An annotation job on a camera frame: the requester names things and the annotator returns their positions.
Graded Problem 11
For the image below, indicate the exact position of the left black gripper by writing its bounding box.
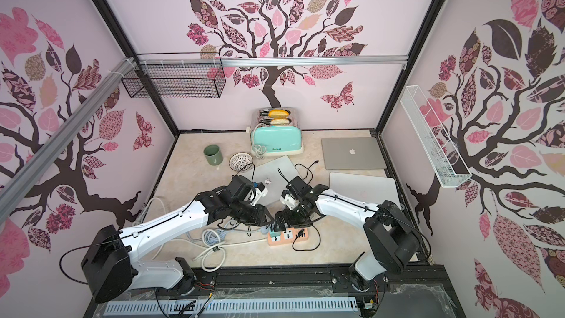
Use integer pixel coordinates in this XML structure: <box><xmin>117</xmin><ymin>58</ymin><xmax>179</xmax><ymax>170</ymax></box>
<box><xmin>228</xmin><ymin>199</ymin><xmax>275</xmax><ymax>228</ymax></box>

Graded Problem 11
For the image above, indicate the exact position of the mint charger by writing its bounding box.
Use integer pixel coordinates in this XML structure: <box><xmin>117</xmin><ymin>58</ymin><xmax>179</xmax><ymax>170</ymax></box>
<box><xmin>269</xmin><ymin>231</ymin><xmax>280</xmax><ymax>241</ymax></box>

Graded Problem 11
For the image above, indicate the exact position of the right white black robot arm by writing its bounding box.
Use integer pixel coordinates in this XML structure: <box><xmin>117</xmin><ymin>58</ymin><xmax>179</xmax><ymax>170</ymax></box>
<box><xmin>271</xmin><ymin>176</ymin><xmax>421</xmax><ymax>281</ymax></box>

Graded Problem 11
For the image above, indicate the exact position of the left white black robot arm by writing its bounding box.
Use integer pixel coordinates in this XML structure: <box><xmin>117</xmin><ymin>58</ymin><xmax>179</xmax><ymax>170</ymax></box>
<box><xmin>81</xmin><ymin>175</ymin><xmax>273</xmax><ymax>303</ymax></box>

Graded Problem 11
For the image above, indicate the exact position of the white laptop centre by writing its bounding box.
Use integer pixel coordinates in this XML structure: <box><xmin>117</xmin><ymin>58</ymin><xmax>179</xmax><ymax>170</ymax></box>
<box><xmin>241</xmin><ymin>156</ymin><xmax>299</xmax><ymax>206</ymax></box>

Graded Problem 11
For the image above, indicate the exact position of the white laptop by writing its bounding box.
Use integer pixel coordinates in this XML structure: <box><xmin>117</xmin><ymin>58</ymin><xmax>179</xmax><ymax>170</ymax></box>
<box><xmin>330</xmin><ymin>172</ymin><xmax>403</xmax><ymax>209</ymax></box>
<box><xmin>241</xmin><ymin>156</ymin><xmax>299</xmax><ymax>206</ymax></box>

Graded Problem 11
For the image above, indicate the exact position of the silver apple laptop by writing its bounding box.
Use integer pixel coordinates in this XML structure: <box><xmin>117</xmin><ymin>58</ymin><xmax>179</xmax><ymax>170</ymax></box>
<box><xmin>321</xmin><ymin>137</ymin><xmax>386</xmax><ymax>171</ymax></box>

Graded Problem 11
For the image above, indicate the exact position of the white laptop right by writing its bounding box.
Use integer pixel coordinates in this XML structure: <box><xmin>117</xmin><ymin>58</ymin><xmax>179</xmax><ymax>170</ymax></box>
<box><xmin>330</xmin><ymin>172</ymin><xmax>403</xmax><ymax>209</ymax></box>

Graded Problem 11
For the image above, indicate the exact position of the orange power strip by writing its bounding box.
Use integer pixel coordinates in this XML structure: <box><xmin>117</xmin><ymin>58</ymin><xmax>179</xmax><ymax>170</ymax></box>
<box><xmin>267</xmin><ymin>228</ymin><xmax>309</xmax><ymax>247</ymax></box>

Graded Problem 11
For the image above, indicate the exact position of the white patterned bowl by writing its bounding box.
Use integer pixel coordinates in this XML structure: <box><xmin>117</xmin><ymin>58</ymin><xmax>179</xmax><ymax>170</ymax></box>
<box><xmin>229</xmin><ymin>152</ymin><xmax>254</xmax><ymax>172</ymax></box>

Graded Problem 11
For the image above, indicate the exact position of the green mug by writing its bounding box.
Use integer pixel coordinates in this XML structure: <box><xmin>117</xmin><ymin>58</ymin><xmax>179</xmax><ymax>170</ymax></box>
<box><xmin>203</xmin><ymin>144</ymin><xmax>224</xmax><ymax>166</ymax></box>

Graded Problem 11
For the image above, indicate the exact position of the mint green toaster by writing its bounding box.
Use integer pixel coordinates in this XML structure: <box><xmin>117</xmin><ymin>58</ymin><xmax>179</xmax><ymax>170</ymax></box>
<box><xmin>247</xmin><ymin>107</ymin><xmax>304</xmax><ymax>158</ymax></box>

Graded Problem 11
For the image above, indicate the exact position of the bread slice in toaster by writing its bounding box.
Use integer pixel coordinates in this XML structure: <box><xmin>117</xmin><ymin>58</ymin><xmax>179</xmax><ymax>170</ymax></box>
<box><xmin>268</xmin><ymin>109</ymin><xmax>290</xmax><ymax>119</ymax></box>

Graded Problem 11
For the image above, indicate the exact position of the grey power strip cord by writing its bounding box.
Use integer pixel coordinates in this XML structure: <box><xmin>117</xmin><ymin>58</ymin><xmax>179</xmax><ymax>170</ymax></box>
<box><xmin>185</xmin><ymin>227</ymin><xmax>270</xmax><ymax>248</ymax></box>

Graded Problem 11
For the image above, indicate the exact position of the white power strip cord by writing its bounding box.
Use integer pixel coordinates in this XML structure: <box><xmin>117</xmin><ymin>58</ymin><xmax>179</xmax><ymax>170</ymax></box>
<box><xmin>132</xmin><ymin>196</ymin><xmax>270</xmax><ymax>273</ymax></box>

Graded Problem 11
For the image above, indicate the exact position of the black wire basket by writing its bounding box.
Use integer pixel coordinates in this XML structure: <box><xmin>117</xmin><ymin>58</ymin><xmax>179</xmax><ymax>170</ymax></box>
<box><xmin>122</xmin><ymin>53</ymin><xmax>227</xmax><ymax>99</ymax></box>

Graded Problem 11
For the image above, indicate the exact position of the white wire basket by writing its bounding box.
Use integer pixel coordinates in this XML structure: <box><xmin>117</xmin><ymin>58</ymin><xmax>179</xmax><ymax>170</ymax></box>
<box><xmin>400</xmin><ymin>85</ymin><xmax>472</xmax><ymax>188</ymax></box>

